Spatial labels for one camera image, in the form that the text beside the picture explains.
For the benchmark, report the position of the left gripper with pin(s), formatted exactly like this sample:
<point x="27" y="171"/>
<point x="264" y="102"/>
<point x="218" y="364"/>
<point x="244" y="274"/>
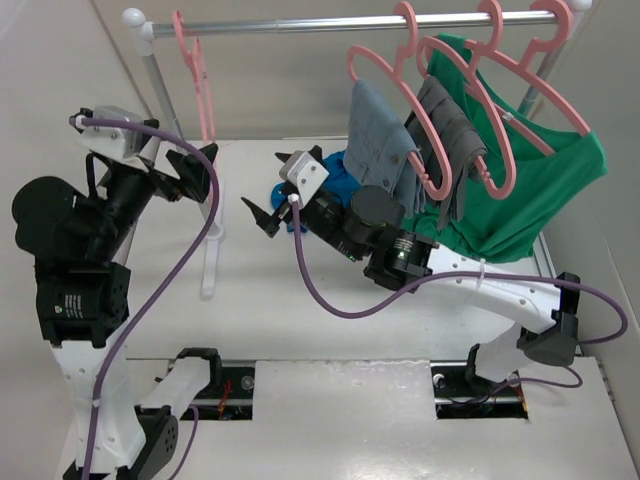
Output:
<point x="194" y="172"/>

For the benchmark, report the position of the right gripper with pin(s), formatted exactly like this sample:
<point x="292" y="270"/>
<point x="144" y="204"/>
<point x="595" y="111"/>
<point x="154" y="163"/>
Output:
<point x="270" y="224"/>

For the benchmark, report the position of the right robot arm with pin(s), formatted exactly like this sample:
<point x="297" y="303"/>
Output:
<point x="543" y="312"/>

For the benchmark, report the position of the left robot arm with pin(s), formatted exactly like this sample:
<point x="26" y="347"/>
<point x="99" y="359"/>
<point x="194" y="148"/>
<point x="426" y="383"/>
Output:
<point x="82" y="291"/>

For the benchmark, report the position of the green t shirt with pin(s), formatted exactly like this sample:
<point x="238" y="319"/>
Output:
<point x="502" y="231"/>

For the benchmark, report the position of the pink hanger with green shirt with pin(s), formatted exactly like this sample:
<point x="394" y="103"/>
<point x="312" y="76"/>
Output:
<point x="521" y="68"/>

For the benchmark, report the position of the blue denim shorts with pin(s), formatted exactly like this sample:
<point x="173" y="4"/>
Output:
<point x="379" y="147"/>

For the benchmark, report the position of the metal clothes rack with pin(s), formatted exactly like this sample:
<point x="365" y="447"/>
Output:
<point x="144" y="33"/>

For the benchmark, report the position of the grey shorts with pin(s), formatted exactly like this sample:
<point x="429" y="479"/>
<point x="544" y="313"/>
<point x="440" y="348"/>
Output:
<point x="462" y="145"/>

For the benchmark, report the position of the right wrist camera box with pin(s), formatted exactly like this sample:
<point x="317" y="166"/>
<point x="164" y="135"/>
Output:
<point x="305" y="174"/>

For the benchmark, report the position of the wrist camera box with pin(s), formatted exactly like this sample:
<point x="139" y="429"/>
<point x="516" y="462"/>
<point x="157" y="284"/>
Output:
<point x="305" y="174"/>
<point x="114" y="143"/>

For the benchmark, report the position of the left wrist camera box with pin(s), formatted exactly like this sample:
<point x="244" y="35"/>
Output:
<point x="114" y="143"/>

